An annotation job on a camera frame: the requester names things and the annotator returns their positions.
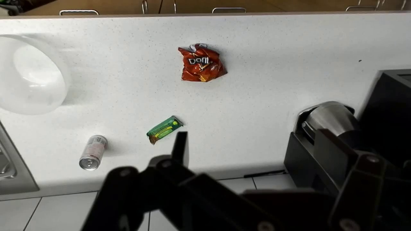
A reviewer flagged wooden base cabinet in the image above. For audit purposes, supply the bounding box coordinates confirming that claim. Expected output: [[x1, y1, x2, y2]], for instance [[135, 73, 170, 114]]
[[18, 0, 411, 17]]

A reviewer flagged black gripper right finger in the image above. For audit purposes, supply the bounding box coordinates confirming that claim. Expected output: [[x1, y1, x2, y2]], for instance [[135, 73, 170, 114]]
[[314, 127, 411, 231]]

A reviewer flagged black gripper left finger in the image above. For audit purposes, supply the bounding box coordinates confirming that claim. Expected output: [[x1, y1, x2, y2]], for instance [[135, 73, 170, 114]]
[[81, 129, 275, 231]]

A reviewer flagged translucent white plastic bowl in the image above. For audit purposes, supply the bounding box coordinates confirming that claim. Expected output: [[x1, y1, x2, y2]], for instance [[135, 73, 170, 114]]
[[0, 35, 71, 115]]

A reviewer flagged stainless steel sink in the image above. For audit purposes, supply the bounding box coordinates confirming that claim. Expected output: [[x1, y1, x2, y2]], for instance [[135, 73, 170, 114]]
[[0, 120, 41, 196]]

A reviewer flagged black coffee maker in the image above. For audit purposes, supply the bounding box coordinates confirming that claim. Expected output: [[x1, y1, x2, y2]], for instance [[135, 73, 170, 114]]
[[284, 69, 411, 199]]

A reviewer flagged silver drawer handle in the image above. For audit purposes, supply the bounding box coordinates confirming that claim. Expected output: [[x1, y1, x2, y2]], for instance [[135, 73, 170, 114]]
[[211, 6, 248, 14], [58, 8, 101, 18]]

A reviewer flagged red chips bag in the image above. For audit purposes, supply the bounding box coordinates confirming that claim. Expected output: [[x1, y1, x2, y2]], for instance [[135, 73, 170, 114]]
[[178, 42, 229, 83]]

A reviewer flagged white red soda can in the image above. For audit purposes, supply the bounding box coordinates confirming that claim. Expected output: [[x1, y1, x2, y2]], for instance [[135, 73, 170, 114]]
[[79, 133, 110, 172]]

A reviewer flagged green snack bar wrapper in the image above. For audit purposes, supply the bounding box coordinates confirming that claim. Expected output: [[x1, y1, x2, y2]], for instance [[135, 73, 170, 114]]
[[145, 114, 185, 145]]

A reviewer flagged steel coffee carafe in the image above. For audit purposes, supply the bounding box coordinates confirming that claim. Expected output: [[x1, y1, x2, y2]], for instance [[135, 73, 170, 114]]
[[301, 100, 361, 145]]

